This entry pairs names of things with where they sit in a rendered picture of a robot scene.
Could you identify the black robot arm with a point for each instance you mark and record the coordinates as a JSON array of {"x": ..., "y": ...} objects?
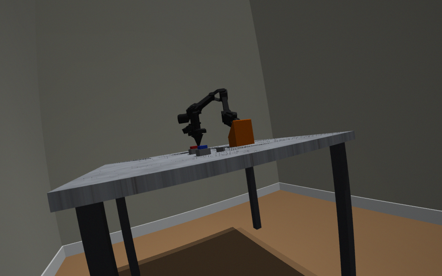
[{"x": 194, "y": 110}]

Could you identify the blue button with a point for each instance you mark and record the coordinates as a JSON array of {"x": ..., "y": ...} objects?
[{"x": 202, "y": 150}]

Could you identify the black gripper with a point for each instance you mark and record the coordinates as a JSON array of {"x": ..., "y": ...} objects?
[{"x": 197, "y": 132}]

